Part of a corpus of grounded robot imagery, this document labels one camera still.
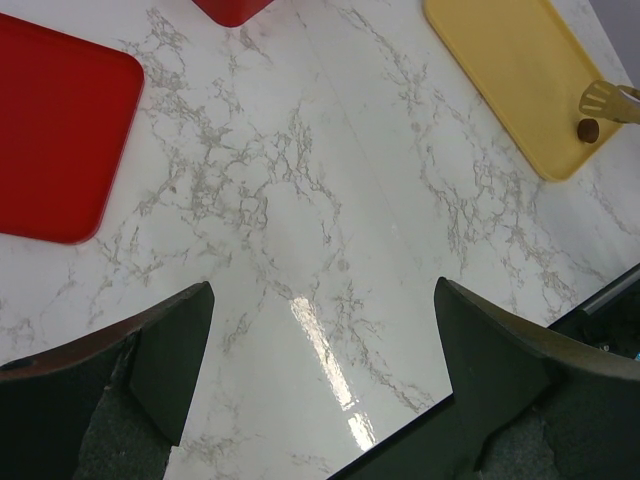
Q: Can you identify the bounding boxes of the brown oval chocolate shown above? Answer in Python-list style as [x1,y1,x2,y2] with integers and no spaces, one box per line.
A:
[577,118,600,144]

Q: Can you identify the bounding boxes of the metal tongs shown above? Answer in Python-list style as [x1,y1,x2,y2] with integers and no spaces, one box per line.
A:
[579,80,639,124]

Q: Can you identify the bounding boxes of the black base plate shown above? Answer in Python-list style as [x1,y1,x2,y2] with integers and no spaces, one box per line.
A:
[331,395,481,480]

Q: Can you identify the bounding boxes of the yellow tray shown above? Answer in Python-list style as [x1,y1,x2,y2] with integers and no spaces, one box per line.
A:
[423,0,621,182]

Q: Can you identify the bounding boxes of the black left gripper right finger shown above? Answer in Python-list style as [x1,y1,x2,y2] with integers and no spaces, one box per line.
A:
[434,277,639,479]

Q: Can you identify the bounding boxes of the aluminium front rail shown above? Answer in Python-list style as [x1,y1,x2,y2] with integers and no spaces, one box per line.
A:
[577,264,640,315]

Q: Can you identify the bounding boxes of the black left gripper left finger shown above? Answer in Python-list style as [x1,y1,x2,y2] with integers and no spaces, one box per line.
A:
[1,282,215,479]

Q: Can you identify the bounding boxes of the red compartment chocolate box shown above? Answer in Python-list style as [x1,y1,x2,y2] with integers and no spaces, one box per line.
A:
[193,0,273,28]

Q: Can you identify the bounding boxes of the red box lid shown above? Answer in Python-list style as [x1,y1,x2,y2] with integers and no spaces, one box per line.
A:
[1,14,144,244]

